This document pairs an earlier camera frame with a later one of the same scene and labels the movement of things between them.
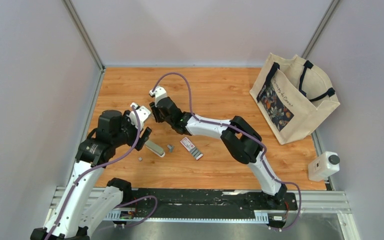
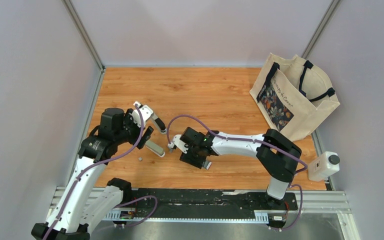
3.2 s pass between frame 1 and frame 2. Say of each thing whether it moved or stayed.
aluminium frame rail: stayed
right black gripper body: moved
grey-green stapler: stayed
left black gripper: stayed
